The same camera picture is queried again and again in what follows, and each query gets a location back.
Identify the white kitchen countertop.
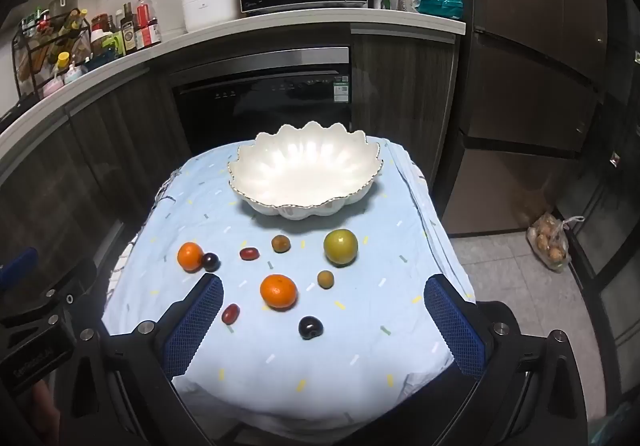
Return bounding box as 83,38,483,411
0,6,467,162

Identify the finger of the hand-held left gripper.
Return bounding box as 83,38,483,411
0,247,40,283
0,257,99,328

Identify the teal packet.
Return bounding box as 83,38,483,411
412,0,464,20

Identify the mandarin orange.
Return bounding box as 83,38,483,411
177,241,205,273
259,273,299,311

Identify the dark refrigerator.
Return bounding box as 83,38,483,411
442,0,611,237

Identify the black built-in dishwasher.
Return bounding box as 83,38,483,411
170,46,352,157

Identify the light blue patterned tablecloth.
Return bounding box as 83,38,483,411
102,139,476,432

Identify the red liquid bottle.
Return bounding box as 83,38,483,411
136,0,162,50

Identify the white fringed cloth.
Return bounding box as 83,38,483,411
106,166,178,309

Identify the dark oil bottle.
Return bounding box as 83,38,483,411
120,2,138,52

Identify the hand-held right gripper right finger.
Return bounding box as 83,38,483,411
423,273,588,446

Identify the white scalloped bowl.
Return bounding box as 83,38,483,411
228,121,385,221

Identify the plastic bag of potatoes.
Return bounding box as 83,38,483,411
526,212,585,273

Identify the white rice cooker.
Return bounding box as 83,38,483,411
181,0,241,34

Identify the dark wood kitchen cabinet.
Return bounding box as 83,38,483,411
0,24,458,277

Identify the red lid jar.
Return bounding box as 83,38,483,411
91,14,116,54

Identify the dark purple grape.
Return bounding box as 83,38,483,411
298,316,324,341

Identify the green apple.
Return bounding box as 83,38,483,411
323,228,359,267

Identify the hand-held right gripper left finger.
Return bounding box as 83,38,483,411
60,272,225,446

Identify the black wire spice rack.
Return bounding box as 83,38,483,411
11,9,93,100

